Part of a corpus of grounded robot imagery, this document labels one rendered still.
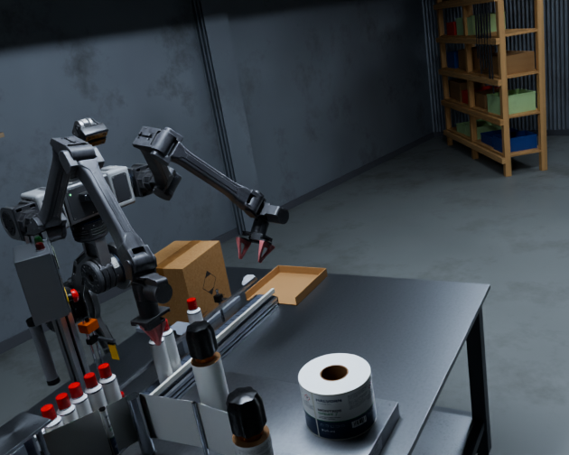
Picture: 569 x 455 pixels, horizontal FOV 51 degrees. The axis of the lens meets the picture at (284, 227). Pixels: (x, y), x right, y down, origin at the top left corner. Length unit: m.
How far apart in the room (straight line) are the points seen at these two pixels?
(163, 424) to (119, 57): 4.03
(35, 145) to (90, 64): 0.82
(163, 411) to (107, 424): 0.15
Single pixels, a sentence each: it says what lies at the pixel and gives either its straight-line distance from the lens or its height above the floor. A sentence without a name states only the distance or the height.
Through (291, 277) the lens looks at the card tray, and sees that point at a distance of 2.79.
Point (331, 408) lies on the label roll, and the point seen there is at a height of 0.98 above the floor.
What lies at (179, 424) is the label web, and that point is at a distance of 1.70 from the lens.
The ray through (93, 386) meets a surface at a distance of 1.86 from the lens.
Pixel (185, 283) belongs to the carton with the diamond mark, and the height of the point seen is 1.05.
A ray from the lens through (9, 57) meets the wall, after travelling 4.91.
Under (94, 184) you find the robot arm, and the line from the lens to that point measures 1.77.
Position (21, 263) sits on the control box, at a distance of 1.71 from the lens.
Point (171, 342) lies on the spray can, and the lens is 2.06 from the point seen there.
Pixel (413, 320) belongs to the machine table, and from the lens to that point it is 2.29.
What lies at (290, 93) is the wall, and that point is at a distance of 6.77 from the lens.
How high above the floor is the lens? 1.93
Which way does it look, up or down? 18 degrees down
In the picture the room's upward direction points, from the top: 10 degrees counter-clockwise
